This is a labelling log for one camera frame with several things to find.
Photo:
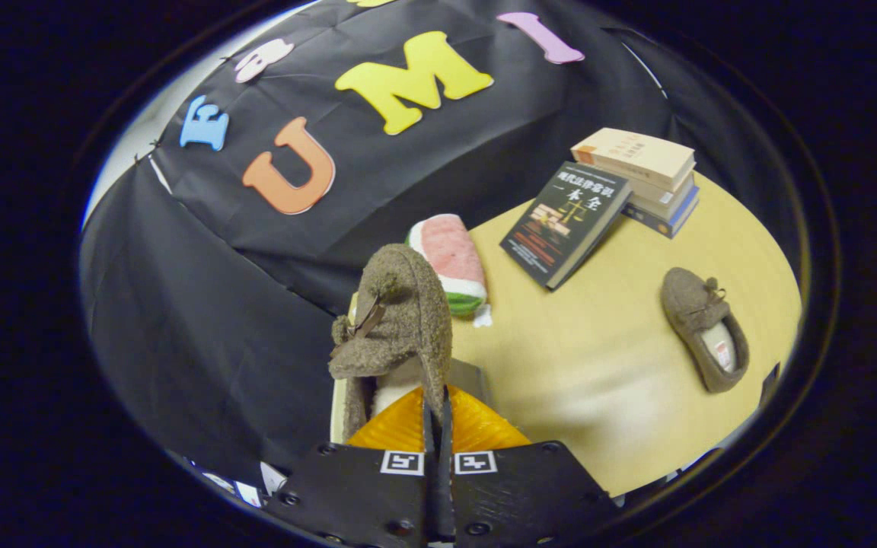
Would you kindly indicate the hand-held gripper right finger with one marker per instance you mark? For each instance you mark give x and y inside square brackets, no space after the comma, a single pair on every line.
[515,495]

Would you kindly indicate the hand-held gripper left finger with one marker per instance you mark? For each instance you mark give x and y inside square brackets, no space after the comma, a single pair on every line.
[362,495]

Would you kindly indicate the grey storage box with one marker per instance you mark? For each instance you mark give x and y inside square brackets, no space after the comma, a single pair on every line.
[473,380]

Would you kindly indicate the brown fuzzy shoe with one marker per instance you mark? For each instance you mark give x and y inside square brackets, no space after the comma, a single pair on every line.
[693,304]
[408,304]

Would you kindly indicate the white paper piece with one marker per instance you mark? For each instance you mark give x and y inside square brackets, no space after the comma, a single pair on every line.
[272,478]

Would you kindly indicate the watermelon slice plush toy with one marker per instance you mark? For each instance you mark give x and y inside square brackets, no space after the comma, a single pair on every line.
[450,251]

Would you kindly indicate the black paperback book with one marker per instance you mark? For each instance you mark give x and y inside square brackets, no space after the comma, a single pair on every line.
[560,224]

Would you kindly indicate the blue edged book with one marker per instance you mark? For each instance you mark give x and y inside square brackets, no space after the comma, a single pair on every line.
[671,221]

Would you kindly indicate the white cover book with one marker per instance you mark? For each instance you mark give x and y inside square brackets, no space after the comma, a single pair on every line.
[663,199]

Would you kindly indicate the beige cover book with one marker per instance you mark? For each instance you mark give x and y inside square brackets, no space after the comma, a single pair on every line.
[633,152]

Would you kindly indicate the black table edge bracket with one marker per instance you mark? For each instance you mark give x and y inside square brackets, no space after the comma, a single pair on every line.
[770,384]

